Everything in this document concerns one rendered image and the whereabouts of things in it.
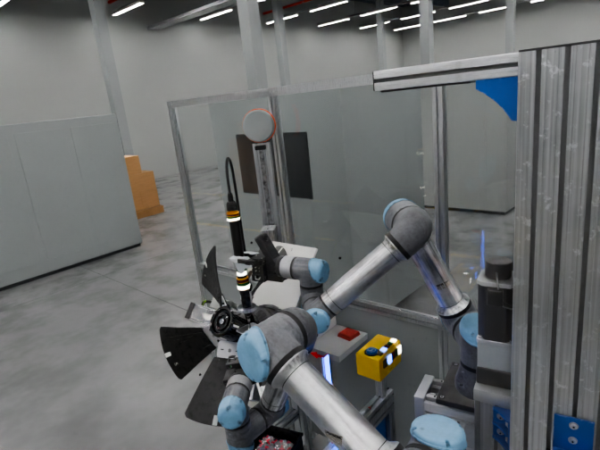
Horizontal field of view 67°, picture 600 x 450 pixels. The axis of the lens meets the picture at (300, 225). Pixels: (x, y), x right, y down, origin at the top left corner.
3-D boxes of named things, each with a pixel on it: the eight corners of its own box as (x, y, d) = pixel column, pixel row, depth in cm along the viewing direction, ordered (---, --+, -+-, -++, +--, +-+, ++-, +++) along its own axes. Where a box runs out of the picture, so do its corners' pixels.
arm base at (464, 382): (508, 379, 148) (509, 352, 146) (501, 406, 136) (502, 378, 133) (460, 369, 156) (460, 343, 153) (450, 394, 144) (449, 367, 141)
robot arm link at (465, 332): (469, 372, 137) (468, 332, 134) (452, 349, 150) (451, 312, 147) (507, 368, 138) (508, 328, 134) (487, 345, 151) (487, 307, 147)
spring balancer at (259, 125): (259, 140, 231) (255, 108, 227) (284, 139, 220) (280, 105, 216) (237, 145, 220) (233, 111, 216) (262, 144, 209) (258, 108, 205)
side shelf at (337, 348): (310, 321, 244) (310, 316, 244) (368, 338, 221) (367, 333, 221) (280, 341, 227) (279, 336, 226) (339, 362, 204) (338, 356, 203)
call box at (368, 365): (379, 356, 181) (377, 333, 178) (402, 364, 174) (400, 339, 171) (357, 377, 169) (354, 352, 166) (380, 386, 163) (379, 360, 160)
